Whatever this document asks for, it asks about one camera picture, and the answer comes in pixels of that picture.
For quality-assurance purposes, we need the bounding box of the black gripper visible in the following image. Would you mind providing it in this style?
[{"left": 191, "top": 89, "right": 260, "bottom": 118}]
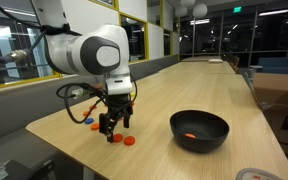
[{"left": 99, "top": 92, "right": 134, "bottom": 143}]

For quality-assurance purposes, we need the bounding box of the large orange ring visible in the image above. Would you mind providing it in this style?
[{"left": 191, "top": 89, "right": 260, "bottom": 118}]
[
  {"left": 123, "top": 135, "right": 136, "bottom": 147},
  {"left": 112, "top": 133, "right": 124, "bottom": 143}
]

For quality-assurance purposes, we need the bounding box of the black bowl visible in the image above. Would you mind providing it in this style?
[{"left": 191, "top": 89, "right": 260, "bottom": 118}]
[{"left": 169, "top": 109, "right": 231, "bottom": 154}]

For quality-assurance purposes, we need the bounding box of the light wooden table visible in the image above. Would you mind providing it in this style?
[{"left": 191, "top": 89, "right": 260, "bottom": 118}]
[
  {"left": 157, "top": 60, "right": 237, "bottom": 76},
  {"left": 180, "top": 55, "right": 223, "bottom": 63}
]

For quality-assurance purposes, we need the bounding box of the gray upholstered bench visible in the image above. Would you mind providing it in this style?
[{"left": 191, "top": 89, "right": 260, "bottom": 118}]
[{"left": 0, "top": 54, "right": 180, "bottom": 180}]

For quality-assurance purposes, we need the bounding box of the black equipment case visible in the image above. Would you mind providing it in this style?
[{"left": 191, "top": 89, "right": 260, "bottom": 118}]
[{"left": 0, "top": 159, "right": 57, "bottom": 180}]

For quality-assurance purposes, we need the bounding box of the white round pendant lamp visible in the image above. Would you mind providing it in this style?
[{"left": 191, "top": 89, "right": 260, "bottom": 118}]
[
  {"left": 174, "top": 5, "right": 188, "bottom": 18},
  {"left": 192, "top": 3, "right": 208, "bottom": 19},
  {"left": 179, "top": 0, "right": 196, "bottom": 7}
]

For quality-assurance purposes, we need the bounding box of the brown wooden chair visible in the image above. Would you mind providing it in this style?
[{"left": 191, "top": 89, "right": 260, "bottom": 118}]
[{"left": 228, "top": 54, "right": 241, "bottom": 73}]

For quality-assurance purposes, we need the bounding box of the open brown cardboard box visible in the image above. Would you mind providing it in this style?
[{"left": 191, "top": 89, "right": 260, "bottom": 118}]
[{"left": 250, "top": 72, "right": 288, "bottom": 168}]

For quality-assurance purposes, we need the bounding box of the blue sofa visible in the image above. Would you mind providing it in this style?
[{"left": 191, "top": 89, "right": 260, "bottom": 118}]
[{"left": 257, "top": 56, "right": 288, "bottom": 80}]

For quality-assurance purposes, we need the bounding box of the long ceiling light strip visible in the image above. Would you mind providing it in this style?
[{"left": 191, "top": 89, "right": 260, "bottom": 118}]
[{"left": 258, "top": 8, "right": 288, "bottom": 17}]

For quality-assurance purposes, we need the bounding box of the black looping gripper cable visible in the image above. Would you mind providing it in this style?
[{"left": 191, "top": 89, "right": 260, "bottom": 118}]
[{"left": 55, "top": 74, "right": 138, "bottom": 125}]

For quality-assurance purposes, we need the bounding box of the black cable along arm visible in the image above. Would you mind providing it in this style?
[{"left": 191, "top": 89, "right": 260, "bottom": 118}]
[{"left": 0, "top": 0, "right": 52, "bottom": 64}]

